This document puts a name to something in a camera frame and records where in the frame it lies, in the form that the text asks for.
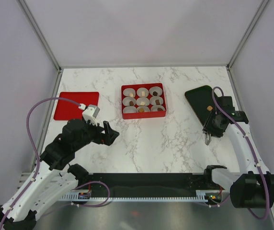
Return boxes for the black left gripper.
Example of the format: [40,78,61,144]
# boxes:
[74,117,119,151]

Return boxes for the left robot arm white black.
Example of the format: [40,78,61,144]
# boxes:
[0,119,119,230]

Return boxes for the dark green tray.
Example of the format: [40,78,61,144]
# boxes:
[184,85,216,126]

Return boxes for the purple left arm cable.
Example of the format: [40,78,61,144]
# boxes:
[0,98,85,230]

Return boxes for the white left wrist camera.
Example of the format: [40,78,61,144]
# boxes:
[79,103,100,126]

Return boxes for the red chocolate box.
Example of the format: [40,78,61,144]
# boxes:
[121,83,167,120]

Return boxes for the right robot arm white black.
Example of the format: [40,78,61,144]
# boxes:
[202,96,274,208]

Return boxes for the metal tweezers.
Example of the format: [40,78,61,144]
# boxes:
[205,133,212,146]

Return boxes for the white slotted cable duct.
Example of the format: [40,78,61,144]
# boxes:
[58,190,226,202]

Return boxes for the red box lid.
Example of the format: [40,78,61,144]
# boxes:
[54,92,99,121]

